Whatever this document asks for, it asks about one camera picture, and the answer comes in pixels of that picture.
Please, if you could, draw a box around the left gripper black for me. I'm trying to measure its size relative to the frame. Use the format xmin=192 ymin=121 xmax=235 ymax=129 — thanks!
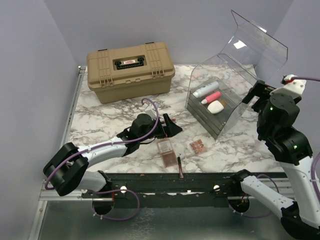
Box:
xmin=139 ymin=113 xmax=183 ymax=143

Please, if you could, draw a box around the clear acrylic makeup organizer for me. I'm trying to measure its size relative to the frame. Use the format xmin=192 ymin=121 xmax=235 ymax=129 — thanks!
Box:
xmin=185 ymin=10 xmax=288 ymax=140

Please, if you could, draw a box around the pink tube with white cap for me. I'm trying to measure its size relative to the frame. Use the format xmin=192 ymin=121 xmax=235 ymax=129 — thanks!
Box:
xmin=201 ymin=91 xmax=222 ymax=105

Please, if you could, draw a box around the white spray bottle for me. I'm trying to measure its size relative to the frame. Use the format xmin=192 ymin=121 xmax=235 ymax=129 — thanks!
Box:
xmin=193 ymin=81 xmax=219 ymax=98

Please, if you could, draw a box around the white egg-shaped sponge case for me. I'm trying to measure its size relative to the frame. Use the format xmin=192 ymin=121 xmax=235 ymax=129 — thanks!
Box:
xmin=207 ymin=99 xmax=227 ymax=114

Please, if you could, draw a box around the dark red lip pencil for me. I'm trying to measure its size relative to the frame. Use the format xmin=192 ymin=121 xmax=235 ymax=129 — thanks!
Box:
xmin=177 ymin=156 xmax=184 ymax=179

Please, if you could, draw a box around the tan plastic toolbox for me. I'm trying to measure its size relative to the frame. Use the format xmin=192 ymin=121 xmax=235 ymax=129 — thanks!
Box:
xmin=86 ymin=42 xmax=176 ymax=104

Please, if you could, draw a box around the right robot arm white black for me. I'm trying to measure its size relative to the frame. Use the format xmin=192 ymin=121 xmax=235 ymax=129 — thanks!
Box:
xmin=229 ymin=75 xmax=320 ymax=240

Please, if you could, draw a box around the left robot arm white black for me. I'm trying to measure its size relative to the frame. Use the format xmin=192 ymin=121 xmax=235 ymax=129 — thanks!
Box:
xmin=42 ymin=113 xmax=183 ymax=198

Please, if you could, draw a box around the labelled compact box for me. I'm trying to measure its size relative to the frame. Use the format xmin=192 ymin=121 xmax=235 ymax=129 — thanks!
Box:
xmin=157 ymin=139 xmax=173 ymax=154

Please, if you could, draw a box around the rose gold clear compact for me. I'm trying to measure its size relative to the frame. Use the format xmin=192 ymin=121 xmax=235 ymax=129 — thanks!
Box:
xmin=161 ymin=151 xmax=178 ymax=168

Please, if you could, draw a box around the orange eyeshadow palette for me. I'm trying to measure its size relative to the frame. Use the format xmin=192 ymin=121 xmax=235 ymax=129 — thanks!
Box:
xmin=189 ymin=139 xmax=208 ymax=155

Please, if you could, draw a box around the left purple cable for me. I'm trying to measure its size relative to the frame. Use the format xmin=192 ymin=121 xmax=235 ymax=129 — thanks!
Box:
xmin=44 ymin=97 xmax=160 ymax=221

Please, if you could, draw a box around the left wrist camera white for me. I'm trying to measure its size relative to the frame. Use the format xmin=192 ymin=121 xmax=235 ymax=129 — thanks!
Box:
xmin=144 ymin=105 xmax=157 ymax=119

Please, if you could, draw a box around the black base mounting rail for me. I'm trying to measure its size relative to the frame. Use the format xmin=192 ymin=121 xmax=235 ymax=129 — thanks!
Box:
xmin=81 ymin=170 xmax=252 ymax=209

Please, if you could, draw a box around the aluminium frame rail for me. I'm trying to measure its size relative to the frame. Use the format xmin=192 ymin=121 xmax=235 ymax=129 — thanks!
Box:
xmin=39 ymin=65 xmax=87 ymax=201

